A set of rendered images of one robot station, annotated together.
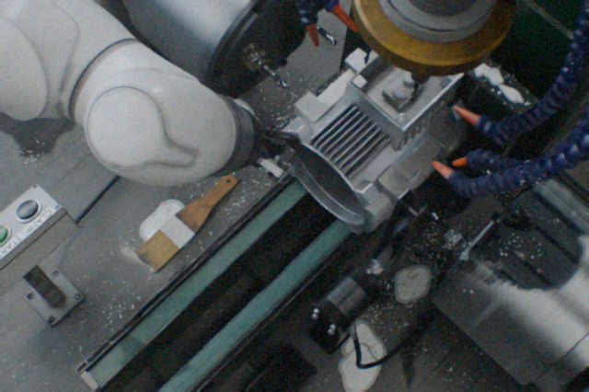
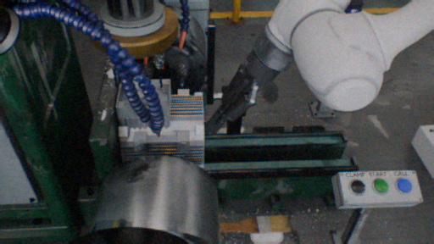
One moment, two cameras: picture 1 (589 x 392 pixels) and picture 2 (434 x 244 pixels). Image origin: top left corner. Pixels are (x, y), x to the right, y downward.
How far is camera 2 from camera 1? 1.12 m
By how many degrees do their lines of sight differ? 62
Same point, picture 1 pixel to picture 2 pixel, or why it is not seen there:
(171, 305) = (298, 164)
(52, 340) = not seen: hidden behind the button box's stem
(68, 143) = not seen: outside the picture
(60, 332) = not seen: hidden behind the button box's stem
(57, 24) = (340, 19)
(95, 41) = (323, 14)
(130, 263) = (297, 229)
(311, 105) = (182, 136)
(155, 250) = (280, 224)
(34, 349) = (369, 227)
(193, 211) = (248, 226)
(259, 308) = (262, 141)
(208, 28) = (201, 176)
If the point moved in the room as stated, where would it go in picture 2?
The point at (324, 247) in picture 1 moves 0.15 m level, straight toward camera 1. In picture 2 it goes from (216, 141) to (257, 122)
